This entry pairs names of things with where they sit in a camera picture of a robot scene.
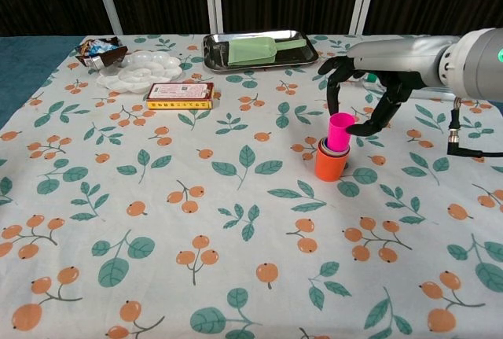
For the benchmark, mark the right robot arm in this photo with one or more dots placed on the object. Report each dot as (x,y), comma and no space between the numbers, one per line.
(479,63)

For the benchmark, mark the stainless steel tray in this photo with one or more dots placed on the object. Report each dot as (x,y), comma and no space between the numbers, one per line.
(298,56)

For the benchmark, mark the clear plastic water bottle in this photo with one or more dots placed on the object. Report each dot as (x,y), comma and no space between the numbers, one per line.
(428,93)

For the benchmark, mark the orange plastic cup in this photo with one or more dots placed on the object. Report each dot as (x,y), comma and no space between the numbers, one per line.
(330,168)

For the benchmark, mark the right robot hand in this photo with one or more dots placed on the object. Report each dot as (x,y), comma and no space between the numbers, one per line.
(404,60)

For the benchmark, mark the green plastic scoop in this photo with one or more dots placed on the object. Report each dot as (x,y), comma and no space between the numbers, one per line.
(247,52)

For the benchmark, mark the red yellow card box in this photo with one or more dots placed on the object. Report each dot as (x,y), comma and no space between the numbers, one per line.
(177,93)

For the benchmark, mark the white flower paint palette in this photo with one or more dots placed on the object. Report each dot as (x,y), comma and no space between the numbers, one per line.
(145,71)

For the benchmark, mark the pink plastic cup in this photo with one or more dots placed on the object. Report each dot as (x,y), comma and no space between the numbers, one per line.
(340,130)

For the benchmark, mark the floral fruit print tablecloth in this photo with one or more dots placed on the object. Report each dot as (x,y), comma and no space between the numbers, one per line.
(157,197)

